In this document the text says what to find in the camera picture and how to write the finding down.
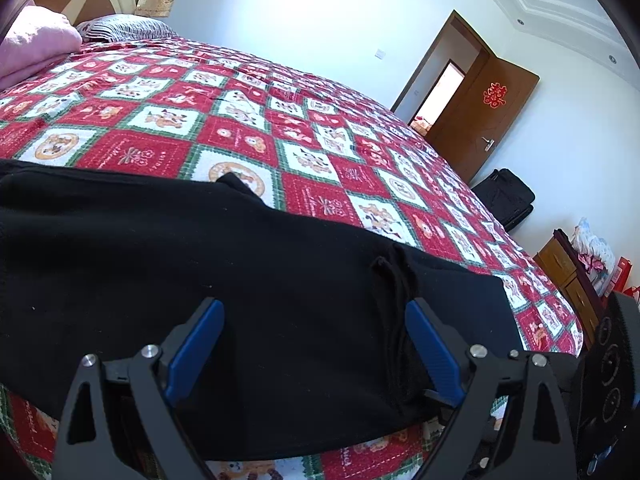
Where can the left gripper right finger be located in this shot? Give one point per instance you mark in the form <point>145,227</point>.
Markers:
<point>506,418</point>

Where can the black folding chair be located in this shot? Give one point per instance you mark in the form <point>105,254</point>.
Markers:
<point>506,197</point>

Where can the striped grey pillow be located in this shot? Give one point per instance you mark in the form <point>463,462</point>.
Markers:
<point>123,28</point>

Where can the red paper door decoration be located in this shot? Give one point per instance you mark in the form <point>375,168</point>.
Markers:
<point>495,95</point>

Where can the red patchwork bedspread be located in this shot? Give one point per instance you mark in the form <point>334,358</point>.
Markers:
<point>305,144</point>

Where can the brown wooden door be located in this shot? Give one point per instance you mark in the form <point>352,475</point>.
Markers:
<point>457,133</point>

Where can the black pants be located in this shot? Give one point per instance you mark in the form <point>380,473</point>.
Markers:
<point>314,355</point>

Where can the red bag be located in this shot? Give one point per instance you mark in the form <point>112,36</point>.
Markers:
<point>621,279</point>

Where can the white wall switch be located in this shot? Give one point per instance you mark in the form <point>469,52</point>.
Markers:
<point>380,53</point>

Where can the pink folded blanket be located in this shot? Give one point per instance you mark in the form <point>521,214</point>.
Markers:
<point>37,38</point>

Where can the floral items on nightstand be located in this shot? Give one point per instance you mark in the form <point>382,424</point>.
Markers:
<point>595,255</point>

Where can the silver door handle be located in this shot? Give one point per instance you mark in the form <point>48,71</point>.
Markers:
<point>489,143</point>

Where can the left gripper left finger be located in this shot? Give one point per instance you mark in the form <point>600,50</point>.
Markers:
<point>157,377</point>

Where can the wooden nightstand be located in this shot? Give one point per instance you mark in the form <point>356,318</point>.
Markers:
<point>559,260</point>

